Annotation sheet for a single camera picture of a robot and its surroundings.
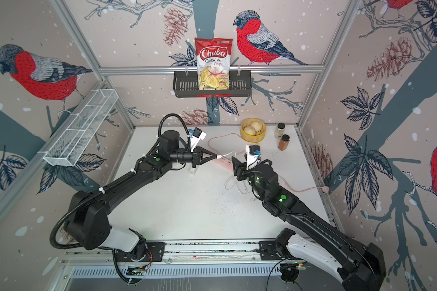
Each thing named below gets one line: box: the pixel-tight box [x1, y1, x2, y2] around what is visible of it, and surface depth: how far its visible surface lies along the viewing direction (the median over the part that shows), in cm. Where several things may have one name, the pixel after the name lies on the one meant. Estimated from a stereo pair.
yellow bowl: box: [240, 117, 267, 144], surface depth 114 cm
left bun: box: [243, 125, 256, 136], surface depth 113 cm
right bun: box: [250, 120, 263, 132], surface depth 116 cm
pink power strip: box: [212, 157, 235, 172], surface depth 101 cm
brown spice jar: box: [277, 133, 291, 151], surface depth 106 cm
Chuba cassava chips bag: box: [194, 37, 234, 91], surface depth 87 cm
